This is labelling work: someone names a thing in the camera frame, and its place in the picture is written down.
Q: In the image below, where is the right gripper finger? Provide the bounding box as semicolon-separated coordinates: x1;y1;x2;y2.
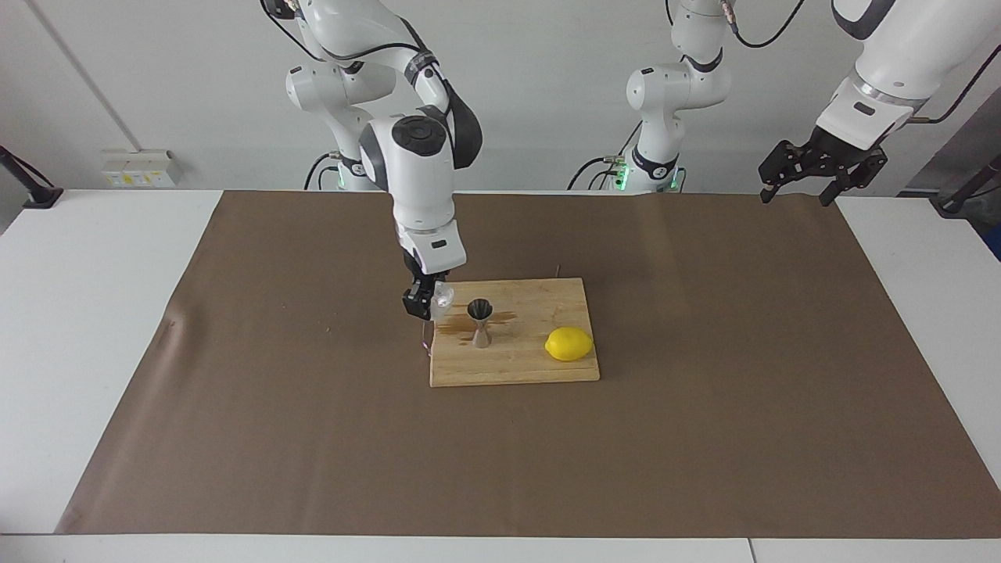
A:
402;285;434;322

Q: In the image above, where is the yellow lemon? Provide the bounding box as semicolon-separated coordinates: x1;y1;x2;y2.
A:
545;327;595;363

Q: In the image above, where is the black angled stand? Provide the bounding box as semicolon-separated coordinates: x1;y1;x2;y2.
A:
929;152;1001;218

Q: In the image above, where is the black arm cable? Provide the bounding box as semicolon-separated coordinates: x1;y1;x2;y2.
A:
665;0;1001;124
266;0;439;79

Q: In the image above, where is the brown paper table mat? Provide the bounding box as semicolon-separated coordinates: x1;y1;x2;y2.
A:
55;192;1001;539

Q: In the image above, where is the white wall outlet strip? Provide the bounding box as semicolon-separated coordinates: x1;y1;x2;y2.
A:
102;150;182;189

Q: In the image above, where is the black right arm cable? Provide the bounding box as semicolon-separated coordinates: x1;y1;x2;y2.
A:
266;0;439;79

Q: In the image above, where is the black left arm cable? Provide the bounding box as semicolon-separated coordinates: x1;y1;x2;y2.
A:
665;0;1001;124

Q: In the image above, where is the steel jigger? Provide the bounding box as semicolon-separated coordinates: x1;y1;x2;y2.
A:
467;299;495;350

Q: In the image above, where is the black base cable bundle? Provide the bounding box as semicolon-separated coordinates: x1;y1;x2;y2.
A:
567;121;628;192

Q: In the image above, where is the wooden cutting board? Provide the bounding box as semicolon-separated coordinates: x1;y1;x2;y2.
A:
422;278;601;389

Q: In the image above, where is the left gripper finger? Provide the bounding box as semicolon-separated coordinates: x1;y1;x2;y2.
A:
758;140;811;204
818;151;889;208

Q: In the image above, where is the black clamp mount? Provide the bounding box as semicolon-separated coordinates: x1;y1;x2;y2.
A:
0;145;64;210

